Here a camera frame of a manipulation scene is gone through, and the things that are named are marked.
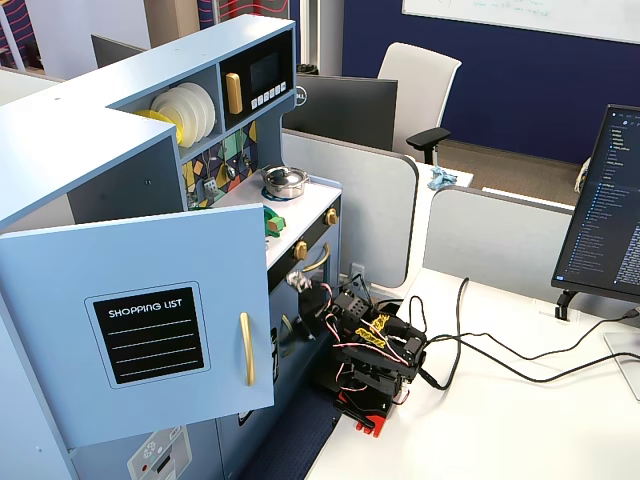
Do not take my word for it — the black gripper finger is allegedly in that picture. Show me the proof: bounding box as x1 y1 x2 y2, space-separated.
285 270 327 302
297 292 333 342

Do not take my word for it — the light blue toy kitchen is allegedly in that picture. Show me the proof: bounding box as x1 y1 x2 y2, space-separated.
0 13 346 480

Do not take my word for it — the silver monitor base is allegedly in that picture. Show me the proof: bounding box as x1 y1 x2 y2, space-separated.
602 329 640 402

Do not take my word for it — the gold microwave handle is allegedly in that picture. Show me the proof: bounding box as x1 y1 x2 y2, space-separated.
224 72 244 116

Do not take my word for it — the white whiteboard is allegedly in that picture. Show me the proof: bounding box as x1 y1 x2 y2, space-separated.
401 0 640 46

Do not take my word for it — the white office chair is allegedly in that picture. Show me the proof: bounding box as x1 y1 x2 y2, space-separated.
376 41 464 167

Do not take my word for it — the dark monitor back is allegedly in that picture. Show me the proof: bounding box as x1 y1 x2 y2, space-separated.
90 33 150 70

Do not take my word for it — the tall grey desk divider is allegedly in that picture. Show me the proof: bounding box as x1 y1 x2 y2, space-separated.
281 128 421 290

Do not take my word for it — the gold oven handle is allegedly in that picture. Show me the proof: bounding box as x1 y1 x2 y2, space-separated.
301 243 332 274

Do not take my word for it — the white toy plate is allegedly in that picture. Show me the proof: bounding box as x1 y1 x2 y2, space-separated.
182 81 218 144
167 84 207 146
150 88 195 147

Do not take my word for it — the black Dell monitor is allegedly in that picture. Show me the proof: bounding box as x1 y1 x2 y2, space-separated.
282 73 400 152

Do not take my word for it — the silver toy pot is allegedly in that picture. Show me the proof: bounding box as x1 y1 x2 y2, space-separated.
260 169 310 201

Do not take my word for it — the monitor showing code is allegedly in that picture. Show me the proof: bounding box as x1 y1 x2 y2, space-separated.
550 103 640 304

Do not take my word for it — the blue woven mat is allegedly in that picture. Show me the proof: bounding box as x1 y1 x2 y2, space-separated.
252 412 344 480

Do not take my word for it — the gold door handle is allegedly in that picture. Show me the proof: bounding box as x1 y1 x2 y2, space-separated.
238 312 257 387

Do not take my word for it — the blue crumpled cloth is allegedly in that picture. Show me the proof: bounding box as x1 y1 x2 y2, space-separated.
425 166 458 192

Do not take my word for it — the red robot base clamp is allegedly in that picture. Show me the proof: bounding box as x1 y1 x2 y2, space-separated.
333 388 390 435

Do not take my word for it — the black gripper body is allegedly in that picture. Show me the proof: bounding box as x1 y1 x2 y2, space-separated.
327 290 375 329

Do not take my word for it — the yellow toy plate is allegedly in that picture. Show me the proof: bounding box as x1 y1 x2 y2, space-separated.
133 108 184 145

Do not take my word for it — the green toy recipient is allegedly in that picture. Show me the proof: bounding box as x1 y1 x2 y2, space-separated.
263 204 288 237

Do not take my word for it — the low grey desk divider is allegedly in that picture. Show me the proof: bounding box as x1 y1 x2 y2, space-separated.
421 186 577 304

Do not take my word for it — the black data cable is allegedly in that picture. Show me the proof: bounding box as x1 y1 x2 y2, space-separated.
424 307 640 386

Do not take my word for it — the silver pot lid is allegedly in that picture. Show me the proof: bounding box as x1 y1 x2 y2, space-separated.
262 165 308 187

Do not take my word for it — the blue cabinet door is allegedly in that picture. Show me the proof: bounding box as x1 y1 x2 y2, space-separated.
0 202 277 449

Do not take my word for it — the black power cable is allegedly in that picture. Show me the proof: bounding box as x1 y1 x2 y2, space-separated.
408 277 471 392

